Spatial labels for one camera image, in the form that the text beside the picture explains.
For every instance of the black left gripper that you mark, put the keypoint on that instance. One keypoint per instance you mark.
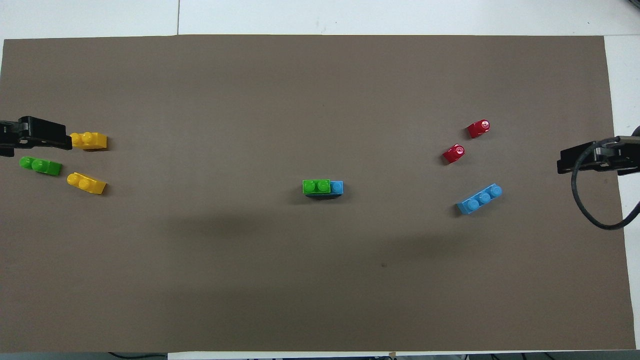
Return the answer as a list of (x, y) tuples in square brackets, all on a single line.
[(7, 135)]

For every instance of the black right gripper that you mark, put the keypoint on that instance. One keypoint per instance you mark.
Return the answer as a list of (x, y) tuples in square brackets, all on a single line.
[(625, 155)]

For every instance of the blue three-stud toy block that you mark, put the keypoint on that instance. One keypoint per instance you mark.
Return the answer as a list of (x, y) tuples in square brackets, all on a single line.
[(480, 200), (338, 187)]

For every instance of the green two-stud toy block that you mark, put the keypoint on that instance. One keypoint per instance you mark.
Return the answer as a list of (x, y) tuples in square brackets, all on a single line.
[(45, 166), (316, 187)]

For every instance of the yellow two-stud toy block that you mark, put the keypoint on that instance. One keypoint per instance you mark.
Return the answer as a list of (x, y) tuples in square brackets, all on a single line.
[(90, 185), (92, 141)]

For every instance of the red one-stud toy block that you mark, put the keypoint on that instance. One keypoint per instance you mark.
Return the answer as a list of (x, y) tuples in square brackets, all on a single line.
[(477, 129), (452, 154)]

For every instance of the brown table mat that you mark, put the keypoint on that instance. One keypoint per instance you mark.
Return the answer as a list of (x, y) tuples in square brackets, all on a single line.
[(320, 100)]

